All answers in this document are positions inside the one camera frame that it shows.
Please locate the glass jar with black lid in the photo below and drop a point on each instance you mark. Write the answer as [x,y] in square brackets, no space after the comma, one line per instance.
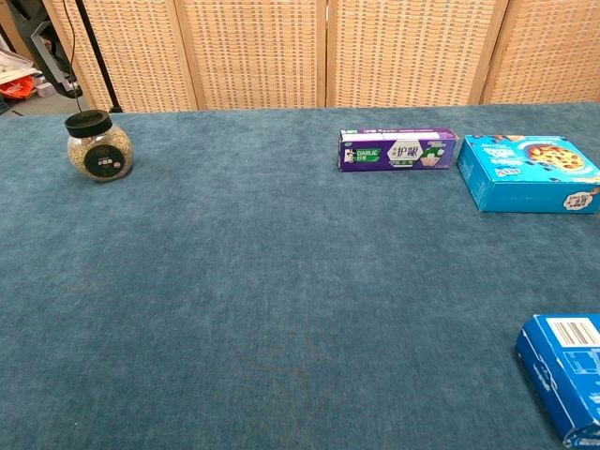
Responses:
[98,157]

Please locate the teal table cloth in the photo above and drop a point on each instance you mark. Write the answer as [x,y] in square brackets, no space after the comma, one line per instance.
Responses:
[234,281]

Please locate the purple toothpaste box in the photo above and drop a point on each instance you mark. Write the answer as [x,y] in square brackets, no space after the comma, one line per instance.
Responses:
[398,152]

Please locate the woven wooden screen panel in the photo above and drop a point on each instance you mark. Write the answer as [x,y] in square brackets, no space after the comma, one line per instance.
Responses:
[412,51]
[136,51]
[253,51]
[553,51]

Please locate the light blue cookie box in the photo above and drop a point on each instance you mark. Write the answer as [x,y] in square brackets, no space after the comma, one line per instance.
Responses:
[520,187]

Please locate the black stand pole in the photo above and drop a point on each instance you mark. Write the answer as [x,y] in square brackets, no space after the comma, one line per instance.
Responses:
[94,50]

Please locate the small white box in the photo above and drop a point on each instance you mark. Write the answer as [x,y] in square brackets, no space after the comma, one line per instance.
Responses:
[47,89]

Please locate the dark blue barcode box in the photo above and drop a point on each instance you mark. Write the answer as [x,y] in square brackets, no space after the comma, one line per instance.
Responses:
[562,375]

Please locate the dark grey machine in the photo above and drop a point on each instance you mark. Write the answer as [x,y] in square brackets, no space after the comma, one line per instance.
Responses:
[47,56]

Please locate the orange plastic bag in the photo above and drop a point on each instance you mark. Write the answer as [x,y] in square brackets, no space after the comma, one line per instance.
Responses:
[19,88]

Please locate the white paper stack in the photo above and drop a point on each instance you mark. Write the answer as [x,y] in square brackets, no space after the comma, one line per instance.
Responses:
[14,63]

